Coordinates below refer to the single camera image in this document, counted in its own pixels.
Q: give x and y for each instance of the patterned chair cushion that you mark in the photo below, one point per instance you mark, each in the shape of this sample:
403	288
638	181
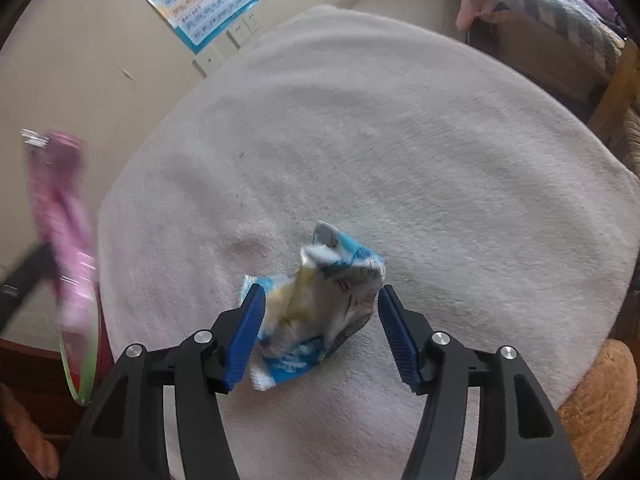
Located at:
632	140

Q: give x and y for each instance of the bed with plaid blanket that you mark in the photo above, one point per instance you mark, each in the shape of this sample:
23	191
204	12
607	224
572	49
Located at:
550	5

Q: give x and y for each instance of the blue alphabet wall poster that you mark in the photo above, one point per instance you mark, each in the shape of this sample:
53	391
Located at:
200	0

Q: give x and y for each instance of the pink bed sheet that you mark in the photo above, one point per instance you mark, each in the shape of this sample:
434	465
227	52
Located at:
472	5

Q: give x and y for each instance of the white fleece blanket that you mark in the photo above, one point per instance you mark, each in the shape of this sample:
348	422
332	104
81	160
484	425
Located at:
400	160

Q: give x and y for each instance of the brown plush toy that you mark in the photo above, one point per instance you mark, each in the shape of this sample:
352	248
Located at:
595	410

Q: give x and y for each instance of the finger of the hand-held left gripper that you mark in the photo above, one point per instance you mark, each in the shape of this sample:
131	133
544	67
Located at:
30	272

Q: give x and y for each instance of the brown wooden cabinet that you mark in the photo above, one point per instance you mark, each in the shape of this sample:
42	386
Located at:
30	360

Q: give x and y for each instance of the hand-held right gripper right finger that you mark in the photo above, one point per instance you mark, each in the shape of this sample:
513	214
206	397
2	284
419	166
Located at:
397	335

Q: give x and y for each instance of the person's left hand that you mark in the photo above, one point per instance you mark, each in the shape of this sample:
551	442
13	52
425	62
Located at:
27	435

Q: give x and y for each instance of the green rimmed waste bin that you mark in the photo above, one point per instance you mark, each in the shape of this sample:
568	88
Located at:
86	400

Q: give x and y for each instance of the wooden chair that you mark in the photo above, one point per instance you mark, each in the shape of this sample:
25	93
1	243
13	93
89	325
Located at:
615	90

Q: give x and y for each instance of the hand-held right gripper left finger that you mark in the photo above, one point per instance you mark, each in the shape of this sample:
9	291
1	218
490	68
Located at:
247	340

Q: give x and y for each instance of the pink foil wrapper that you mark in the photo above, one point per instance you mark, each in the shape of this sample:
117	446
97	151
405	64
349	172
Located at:
65	230

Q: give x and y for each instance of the white wall socket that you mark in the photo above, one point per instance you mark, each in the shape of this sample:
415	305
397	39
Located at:
209	62
245	27

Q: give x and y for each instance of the light blue snack wrapper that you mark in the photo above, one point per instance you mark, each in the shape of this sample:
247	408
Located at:
320	290

